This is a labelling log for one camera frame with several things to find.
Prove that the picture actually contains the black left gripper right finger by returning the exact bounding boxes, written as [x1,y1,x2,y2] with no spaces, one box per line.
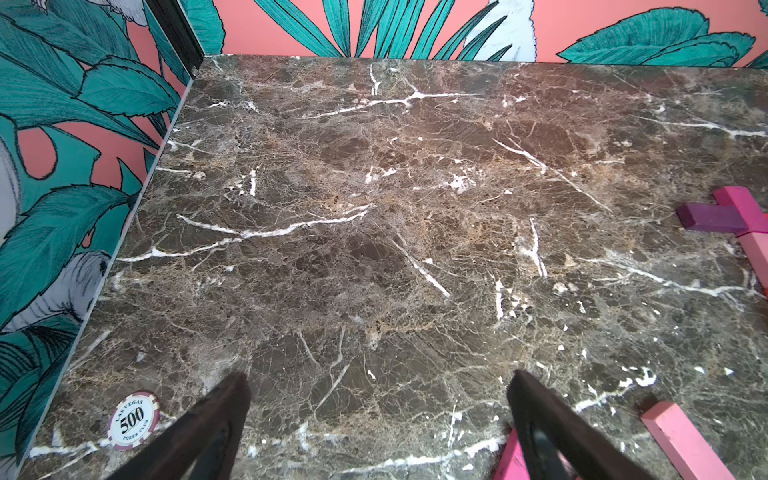
[506,369,651,480]

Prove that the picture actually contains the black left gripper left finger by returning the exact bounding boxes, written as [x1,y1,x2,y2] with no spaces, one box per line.
[110,371,251,480]

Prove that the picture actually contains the purple block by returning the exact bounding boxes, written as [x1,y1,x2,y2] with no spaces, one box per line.
[675,203,747,235]

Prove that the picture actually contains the pink block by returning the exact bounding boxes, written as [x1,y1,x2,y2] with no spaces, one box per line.
[641,401,735,480]
[738,232,768,293]

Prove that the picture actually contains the magenta block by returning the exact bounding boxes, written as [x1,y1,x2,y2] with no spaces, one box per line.
[713,186,767,237]
[494,428,580,480]

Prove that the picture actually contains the poker chip 500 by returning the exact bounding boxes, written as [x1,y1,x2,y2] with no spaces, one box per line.
[107,391,160,451]

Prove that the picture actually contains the pink block top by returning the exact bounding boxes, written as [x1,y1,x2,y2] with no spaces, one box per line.
[641,401,735,480]

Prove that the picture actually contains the black left corner frame post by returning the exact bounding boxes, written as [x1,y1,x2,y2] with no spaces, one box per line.
[145,0,204,79]

